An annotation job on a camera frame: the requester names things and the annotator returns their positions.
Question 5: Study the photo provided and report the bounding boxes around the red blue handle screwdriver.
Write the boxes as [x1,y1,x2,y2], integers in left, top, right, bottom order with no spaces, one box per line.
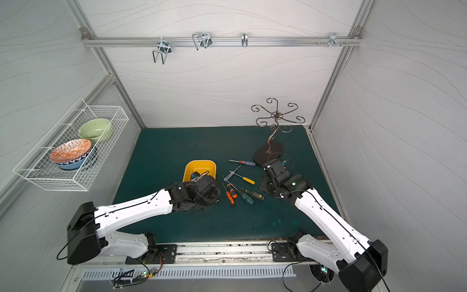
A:
[228,159,257,167]

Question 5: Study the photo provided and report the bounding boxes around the white wire wall basket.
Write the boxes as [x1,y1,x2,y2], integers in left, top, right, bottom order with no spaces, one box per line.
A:
[13,99,129,192]

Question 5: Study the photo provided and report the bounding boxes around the black yellow dotted screwdriver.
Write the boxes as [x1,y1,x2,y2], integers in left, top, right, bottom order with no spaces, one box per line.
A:
[234,185,265,201]

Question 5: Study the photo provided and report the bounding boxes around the metal double hook middle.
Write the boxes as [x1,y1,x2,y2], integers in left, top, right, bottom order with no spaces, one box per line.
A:
[192,32,212,51]

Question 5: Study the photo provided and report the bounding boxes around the clear handle screwdriver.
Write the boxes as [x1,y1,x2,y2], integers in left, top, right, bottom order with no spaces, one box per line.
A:
[224,165,241,182]

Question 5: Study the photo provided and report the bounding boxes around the white vent grille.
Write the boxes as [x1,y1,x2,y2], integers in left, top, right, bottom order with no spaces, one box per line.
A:
[81,265,296,281]

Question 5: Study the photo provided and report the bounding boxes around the small metal hook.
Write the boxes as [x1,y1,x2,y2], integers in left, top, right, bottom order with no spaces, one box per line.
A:
[241,32,248,47]

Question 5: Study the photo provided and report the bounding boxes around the yellow plastic storage box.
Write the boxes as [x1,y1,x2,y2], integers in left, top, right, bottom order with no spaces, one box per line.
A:
[182,160,216,182]

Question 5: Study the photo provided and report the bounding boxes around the metal double hook left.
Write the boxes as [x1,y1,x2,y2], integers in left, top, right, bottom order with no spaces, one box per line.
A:
[152,39,171,64]

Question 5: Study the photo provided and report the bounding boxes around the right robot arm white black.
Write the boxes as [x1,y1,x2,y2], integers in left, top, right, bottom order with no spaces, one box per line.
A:
[262,159,389,292]

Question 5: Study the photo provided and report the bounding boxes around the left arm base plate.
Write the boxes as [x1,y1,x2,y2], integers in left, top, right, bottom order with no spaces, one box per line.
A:
[125,244,178,265]

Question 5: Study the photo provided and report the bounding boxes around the green handle screwdriver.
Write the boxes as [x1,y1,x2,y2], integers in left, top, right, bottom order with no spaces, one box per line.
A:
[228,183,254,206]

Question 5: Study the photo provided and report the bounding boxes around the black cable right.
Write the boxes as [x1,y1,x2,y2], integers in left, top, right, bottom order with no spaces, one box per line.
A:
[268,237,334,292]

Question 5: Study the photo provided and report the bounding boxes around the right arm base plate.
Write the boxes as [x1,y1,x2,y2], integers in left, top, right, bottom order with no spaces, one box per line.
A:
[268,241,303,262]

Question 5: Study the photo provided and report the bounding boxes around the orange patterned bowl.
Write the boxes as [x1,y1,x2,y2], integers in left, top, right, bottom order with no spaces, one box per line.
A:
[49,138,92,163]

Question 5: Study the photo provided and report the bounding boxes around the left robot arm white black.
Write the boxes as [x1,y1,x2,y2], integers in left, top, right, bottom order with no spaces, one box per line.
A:
[66,175,221,265]

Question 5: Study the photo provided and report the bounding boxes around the black cable bundle left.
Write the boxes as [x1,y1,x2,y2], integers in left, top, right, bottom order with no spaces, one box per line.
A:
[111,251,165,289]

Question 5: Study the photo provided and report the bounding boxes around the green table mat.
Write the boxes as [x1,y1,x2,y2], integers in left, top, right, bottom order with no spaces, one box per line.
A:
[114,126,336,243]

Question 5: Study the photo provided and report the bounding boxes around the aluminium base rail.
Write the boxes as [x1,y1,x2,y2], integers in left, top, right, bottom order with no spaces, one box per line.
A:
[72,238,373,270]

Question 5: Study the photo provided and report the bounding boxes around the brown metal jewelry stand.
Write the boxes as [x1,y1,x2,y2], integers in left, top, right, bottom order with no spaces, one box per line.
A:
[251,97,306,165]

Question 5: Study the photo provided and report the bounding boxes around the metal double hook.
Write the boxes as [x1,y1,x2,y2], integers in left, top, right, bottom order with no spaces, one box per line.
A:
[192,32,212,51]
[152,39,171,64]

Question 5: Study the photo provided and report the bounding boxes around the yellow handle small screwdriver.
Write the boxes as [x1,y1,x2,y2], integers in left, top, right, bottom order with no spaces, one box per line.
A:
[234,173,255,185]

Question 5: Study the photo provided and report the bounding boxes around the blue bowl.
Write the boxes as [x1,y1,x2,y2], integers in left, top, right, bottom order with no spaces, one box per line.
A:
[55,149,98,170]

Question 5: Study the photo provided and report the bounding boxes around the green ceramic bowl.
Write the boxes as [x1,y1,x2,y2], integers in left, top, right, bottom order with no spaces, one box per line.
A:
[78,118,114,145]

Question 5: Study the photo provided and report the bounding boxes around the orange black grip screwdriver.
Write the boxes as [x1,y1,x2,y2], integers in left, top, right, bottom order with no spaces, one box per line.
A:
[222,182,237,206]

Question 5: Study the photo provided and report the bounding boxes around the aluminium cross rail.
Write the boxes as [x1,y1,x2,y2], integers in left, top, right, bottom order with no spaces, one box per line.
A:
[82,35,363,48]

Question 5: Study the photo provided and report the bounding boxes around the metal hook right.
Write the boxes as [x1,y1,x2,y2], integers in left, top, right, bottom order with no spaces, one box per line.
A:
[324,32,349,47]

